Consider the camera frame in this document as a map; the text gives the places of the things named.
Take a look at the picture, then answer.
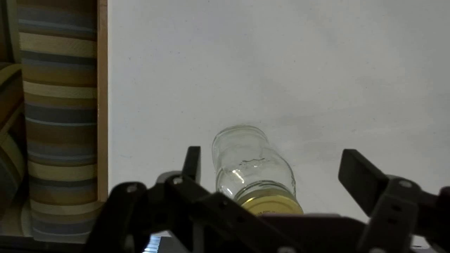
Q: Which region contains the striped fabric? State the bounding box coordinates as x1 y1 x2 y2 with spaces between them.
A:
0 0 103 243

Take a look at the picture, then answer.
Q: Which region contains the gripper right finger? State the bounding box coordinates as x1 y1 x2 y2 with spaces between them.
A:
338 149 450 253

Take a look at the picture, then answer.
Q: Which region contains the gold metal lid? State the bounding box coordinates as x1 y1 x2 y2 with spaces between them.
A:
236 189 304 216

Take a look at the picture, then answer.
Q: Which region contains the clear glass jar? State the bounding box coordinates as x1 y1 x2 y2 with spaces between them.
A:
212 125 296 204

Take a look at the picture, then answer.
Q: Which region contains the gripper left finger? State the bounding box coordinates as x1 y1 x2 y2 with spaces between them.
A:
84 146 292 253

